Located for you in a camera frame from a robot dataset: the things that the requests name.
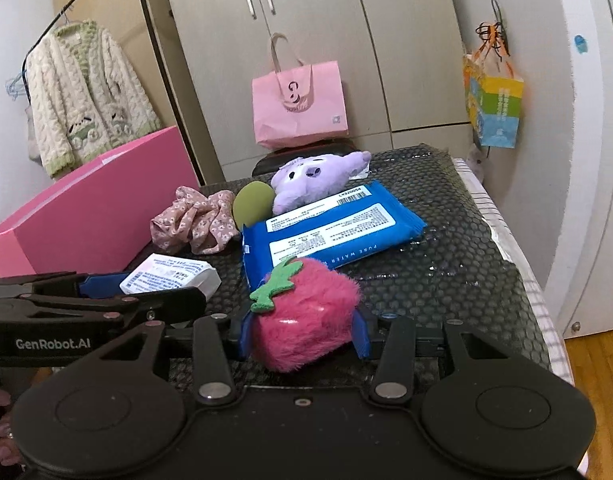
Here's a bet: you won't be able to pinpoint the white tissue pack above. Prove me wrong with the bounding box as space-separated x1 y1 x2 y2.
120 254 222 300

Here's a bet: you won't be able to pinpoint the pink furry strawberry toy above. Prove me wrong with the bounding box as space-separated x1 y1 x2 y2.
249 257 362 373

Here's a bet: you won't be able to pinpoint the blue wet wipes pack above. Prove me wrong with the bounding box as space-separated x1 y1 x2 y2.
242 181 426 289

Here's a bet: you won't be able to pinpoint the pink floral scrunchie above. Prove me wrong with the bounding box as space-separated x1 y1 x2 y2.
150 186 239 255

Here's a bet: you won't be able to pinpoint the green makeup sponge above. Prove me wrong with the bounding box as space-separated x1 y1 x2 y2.
233 181 275 230

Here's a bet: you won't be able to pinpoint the person's left hand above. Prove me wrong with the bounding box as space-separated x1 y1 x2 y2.
0 388 21 467

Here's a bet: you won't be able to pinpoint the pink cardboard storage box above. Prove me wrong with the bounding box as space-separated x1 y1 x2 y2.
0 127 198 278

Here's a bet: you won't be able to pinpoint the purple plush toy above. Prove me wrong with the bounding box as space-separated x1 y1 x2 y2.
271 151 372 216

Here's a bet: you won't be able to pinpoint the black suitcase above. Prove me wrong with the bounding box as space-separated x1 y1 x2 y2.
251 138 357 177

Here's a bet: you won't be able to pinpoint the cream knitted cardigan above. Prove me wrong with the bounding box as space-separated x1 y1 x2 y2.
26 21 161 180

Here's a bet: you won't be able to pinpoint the black clothes rack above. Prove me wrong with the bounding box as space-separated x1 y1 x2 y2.
20 0 76 104

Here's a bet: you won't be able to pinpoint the white door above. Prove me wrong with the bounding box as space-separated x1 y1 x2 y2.
544 0 613 338

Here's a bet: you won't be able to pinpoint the pink tote bag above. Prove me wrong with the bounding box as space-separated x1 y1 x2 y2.
251 32 349 151

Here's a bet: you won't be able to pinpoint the colourful paper gift bag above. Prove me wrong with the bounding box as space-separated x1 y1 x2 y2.
463 39 525 148

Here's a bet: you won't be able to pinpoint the beige wardrobe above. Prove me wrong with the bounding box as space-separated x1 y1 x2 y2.
147 0 471 183

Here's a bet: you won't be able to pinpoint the blue wire hangers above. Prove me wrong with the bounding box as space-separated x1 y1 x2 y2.
5 72 28 101

